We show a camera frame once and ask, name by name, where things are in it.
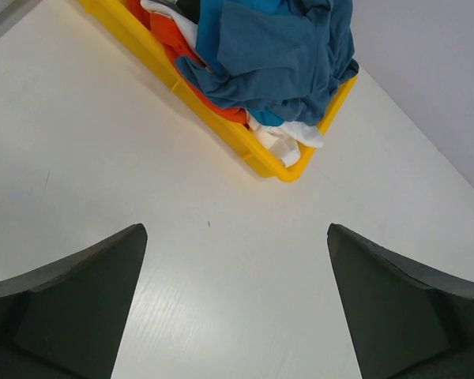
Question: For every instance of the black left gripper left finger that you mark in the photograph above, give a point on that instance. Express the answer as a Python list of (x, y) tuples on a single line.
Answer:
[(66, 319)]

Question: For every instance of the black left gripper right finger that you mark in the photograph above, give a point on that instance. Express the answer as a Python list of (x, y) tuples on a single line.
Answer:
[(406, 319)]

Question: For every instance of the dark blue t shirt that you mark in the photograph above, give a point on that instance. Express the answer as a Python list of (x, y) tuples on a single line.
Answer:
[(283, 60)]

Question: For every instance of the white t shirt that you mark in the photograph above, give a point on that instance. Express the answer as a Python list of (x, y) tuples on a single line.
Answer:
[(282, 141)]

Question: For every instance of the orange t shirt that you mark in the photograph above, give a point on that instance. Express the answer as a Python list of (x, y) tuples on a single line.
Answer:
[(167, 24)]

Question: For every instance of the yellow plastic bin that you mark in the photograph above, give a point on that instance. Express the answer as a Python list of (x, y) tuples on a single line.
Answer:
[(118, 20)]

